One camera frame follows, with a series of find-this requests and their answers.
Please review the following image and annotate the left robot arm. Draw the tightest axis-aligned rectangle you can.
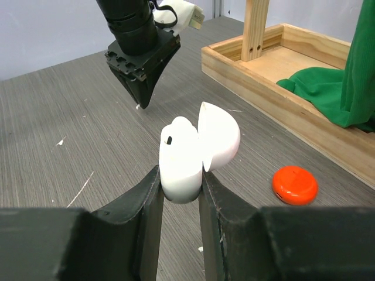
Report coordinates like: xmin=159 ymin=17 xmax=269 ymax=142
xmin=97 ymin=0 xmax=180 ymax=109

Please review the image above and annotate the wooden clothes rack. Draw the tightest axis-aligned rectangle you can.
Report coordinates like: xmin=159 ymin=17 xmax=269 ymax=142
xmin=202 ymin=1 xmax=374 ymax=186

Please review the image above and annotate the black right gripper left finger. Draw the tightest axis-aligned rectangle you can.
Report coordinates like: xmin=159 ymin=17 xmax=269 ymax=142
xmin=57 ymin=166 xmax=164 ymax=280

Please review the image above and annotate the green shirt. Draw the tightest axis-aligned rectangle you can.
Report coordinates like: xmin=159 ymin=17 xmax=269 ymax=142
xmin=277 ymin=0 xmax=374 ymax=132

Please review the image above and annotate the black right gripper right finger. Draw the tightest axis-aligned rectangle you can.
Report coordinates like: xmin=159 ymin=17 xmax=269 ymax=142
xmin=199 ymin=172 xmax=290 ymax=280

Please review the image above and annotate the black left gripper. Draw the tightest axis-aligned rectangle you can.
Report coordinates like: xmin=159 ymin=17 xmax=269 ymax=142
xmin=105 ymin=17 xmax=180 ymax=109

